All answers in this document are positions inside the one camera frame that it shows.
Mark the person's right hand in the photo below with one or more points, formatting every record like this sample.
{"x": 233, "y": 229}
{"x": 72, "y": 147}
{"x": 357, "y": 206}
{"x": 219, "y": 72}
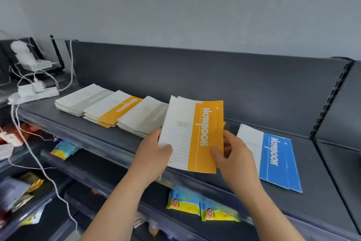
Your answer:
{"x": 242, "y": 170}

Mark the person's left hand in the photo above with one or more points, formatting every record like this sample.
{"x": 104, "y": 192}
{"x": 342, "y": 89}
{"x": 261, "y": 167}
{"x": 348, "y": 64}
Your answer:
{"x": 149, "y": 162}

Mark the small blue notebook stack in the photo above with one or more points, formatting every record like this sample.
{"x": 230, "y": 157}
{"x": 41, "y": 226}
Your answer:
{"x": 276, "y": 159}

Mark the small grey notebook stack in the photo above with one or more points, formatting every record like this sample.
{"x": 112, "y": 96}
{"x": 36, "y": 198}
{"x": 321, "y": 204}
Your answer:
{"x": 143, "y": 116}
{"x": 81, "y": 98}

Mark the small orange notebook stack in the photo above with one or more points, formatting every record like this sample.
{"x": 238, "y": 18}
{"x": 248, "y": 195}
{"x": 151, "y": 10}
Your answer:
{"x": 112, "y": 108}
{"x": 203, "y": 136}

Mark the person's left forearm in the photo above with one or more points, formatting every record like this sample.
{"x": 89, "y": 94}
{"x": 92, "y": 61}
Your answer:
{"x": 115, "y": 212}

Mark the yellow blue snack packet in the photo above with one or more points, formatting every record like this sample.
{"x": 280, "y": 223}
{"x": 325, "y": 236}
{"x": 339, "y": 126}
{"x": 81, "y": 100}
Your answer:
{"x": 65, "y": 150}
{"x": 220, "y": 212}
{"x": 183, "y": 201}

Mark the dark grey back panel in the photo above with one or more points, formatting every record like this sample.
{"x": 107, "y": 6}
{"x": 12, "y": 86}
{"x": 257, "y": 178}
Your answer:
{"x": 344, "y": 102}
{"x": 225, "y": 80}

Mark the slotted dark metal upright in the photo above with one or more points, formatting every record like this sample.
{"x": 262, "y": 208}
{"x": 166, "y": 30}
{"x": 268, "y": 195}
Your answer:
{"x": 331, "y": 100}

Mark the yellow brown snack packet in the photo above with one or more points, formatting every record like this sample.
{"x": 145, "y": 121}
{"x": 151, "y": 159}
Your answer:
{"x": 35, "y": 181}

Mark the white power strip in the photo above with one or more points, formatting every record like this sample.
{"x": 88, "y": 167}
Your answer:
{"x": 48, "y": 93}

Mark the orange white packet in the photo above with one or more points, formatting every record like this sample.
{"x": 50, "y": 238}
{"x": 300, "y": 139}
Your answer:
{"x": 25, "y": 129}

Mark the black router body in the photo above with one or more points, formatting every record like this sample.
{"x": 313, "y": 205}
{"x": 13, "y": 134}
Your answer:
{"x": 56, "y": 71}

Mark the white charger plug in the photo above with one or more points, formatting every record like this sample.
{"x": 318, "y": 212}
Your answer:
{"x": 39, "y": 85}

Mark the grey foil packet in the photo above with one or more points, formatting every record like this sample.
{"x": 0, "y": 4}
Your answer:
{"x": 12, "y": 193}

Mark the white power adapter block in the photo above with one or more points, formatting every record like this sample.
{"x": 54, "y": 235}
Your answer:
{"x": 26, "y": 91}

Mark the black router antenna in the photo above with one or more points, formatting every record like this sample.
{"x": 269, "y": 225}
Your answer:
{"x": 57, "y": 52}

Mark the white padded pouch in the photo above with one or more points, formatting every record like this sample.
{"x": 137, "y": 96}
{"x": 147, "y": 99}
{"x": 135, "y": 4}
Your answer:
{"x": 5, "y": 152}

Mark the white router device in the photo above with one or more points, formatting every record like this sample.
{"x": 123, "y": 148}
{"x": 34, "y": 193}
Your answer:
{"x": 22, "y": 52}

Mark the white router box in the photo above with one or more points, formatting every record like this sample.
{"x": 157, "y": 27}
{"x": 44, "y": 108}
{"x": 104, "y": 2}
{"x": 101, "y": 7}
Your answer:
{"x": 8, "y": 49}

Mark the clear plastic price rail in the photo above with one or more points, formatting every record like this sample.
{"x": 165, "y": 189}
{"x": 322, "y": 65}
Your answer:
{"x": 98, "y": 147}

